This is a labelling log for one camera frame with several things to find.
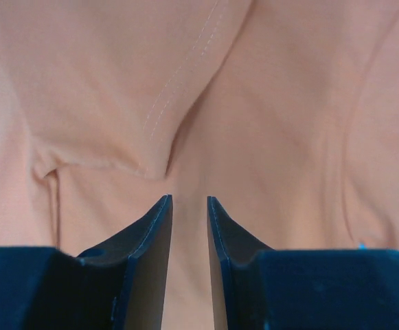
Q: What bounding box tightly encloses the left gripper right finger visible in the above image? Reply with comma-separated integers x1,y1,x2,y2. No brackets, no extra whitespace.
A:
207,196,272,329

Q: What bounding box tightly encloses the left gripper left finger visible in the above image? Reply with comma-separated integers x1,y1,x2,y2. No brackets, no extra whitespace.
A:
78,195,172,329

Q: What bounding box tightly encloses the orange t shirt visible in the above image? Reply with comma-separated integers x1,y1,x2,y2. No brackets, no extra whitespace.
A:
0,1,399,329

